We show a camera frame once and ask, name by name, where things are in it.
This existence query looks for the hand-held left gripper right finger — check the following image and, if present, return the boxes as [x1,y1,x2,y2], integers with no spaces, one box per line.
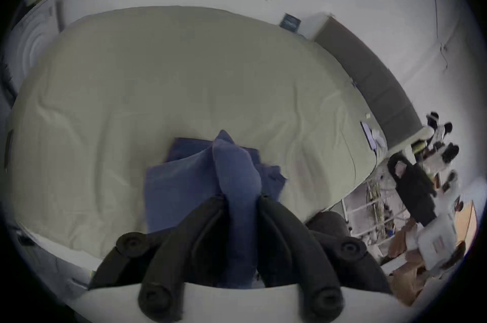
[258,194,394,320]

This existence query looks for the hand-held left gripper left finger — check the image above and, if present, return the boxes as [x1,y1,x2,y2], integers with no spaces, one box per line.
[88,196,231,320]

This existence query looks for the dark blue garment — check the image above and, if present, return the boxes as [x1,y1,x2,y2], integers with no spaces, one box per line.
[145,129,288,290]

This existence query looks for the black bag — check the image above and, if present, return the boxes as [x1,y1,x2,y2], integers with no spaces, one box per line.
[387,154,438,227]

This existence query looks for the pile of cartons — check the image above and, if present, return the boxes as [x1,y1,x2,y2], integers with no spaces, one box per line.
[388,200,478,307]

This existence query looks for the grey padded headboard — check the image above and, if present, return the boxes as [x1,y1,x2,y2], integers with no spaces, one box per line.
[314,15,425,155]

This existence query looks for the small dark box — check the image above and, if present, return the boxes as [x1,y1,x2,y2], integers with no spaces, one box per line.
[280,13,302,32]

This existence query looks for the white wire rack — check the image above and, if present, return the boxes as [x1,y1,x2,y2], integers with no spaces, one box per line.
[342,169,405,243]

